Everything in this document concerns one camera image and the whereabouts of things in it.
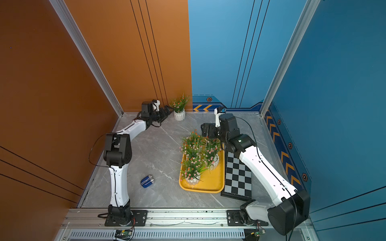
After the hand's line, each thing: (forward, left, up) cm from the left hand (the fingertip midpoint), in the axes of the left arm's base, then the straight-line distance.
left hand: (172, 109), depth 102 cm
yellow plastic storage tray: (-44, -26, -14) cm, 53 cm away
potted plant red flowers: (-29, -26, 0) cm, 39 cm away
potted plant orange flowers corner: (+4, -4, 0) cm, 6 cm away
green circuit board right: (-67, -46, -15) cm, 83 cm away
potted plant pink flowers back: (-33, -15, -1) cm, 36 cm away
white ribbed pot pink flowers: (-44, -16, -1) cm, 46 cm away
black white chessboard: (-43, -40, -12) cm, 60 cm away
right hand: (-24, -24, +12) cm, 36 cm away
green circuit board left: (-68, +17, -18) cm, 73 cm away
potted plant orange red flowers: (-24, -15, -1) cm, 28 cm away
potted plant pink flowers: (-37, -25, 0) cm, 45 cm away
